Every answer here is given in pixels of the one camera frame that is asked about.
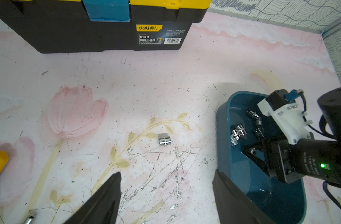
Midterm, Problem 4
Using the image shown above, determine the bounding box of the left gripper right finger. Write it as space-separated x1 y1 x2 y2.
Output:
212 169 274 224

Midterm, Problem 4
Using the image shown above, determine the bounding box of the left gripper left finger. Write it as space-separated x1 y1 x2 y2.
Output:
65 172 122 224

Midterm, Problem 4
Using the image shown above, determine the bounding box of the chrome socket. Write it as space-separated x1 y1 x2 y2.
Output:
246 109 261 120
254 119 264 139
230 124 247 146
158 133 171 146

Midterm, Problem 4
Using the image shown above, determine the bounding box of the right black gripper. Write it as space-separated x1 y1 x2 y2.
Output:
241 136 341 188

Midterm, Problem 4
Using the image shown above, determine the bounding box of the chrome socket in tray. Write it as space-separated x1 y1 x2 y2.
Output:
246 109 261 120
230 124 247 146
254 119 264 139

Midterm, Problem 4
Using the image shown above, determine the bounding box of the yellow black plastic toolbox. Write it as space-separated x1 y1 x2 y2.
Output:
0 0 211 54

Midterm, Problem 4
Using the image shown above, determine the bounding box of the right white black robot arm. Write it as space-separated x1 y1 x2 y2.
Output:
241 87 341 188

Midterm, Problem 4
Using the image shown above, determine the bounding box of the teal plastic storage tray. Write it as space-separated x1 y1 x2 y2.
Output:
216 91 307 224

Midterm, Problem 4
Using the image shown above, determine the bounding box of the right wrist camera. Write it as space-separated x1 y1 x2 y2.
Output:
257 89 313 145

